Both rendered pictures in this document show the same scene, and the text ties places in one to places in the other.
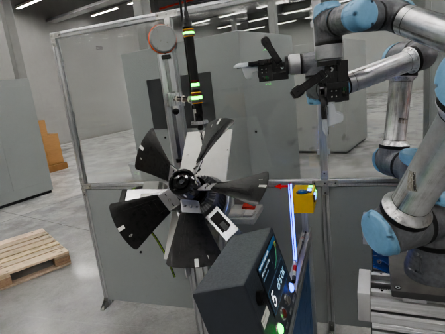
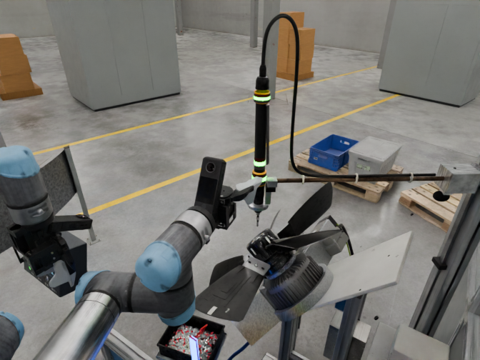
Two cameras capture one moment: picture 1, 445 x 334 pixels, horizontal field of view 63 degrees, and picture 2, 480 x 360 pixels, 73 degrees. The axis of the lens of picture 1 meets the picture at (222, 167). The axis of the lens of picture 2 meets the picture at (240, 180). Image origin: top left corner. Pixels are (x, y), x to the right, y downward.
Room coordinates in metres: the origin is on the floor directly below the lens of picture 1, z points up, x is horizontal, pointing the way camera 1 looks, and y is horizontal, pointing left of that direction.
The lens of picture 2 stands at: (1.63, -0.78, 2.05)
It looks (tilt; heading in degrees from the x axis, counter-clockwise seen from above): 30 degrees down; 104
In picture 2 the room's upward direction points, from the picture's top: straight up
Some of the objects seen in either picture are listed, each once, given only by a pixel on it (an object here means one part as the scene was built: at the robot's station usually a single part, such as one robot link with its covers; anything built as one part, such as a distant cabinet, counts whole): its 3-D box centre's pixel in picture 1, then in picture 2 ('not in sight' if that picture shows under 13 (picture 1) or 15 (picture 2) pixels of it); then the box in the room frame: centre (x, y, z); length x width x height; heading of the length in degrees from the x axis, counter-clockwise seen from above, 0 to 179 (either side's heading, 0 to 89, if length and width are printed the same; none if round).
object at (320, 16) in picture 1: (328, 24); (16, 176); (1.07, -0.34, 1.73); 0.09 x 0.08 x 0.11; 19
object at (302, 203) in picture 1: (304, 199); not in sight; (1.64, -0.37, 1.02); 0.16 x 0.10 x 0.11; 160
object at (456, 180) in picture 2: (173, 99); (459, 178); (2.09, 0.23, 1.54); 0.10 x 0.07 x 0.09; 15
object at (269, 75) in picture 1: (272, 69); (211, 211); (1.44, -0.23, 1.63); 0.12 x 0.08 x 0.09; 80
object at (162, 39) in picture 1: (162, 39); not in sight; (2.18, 0.26, 1.88); 0.16 x 0.07 x 0.16; 105
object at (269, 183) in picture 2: (197, 111); (261, 192); (1.50, 0.07, 1.50); 0.09 x 0.07 x 0.10; 15
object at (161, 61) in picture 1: (185, 202); (428, 312); (2.18, 0.26, 0.90); 0.08 x 0.06 x 1.80; 105
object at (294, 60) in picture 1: (293, 64); (193, 230); (1.42, -0.31, 1.64); 0.08 x 0.05 x 0.08; 170
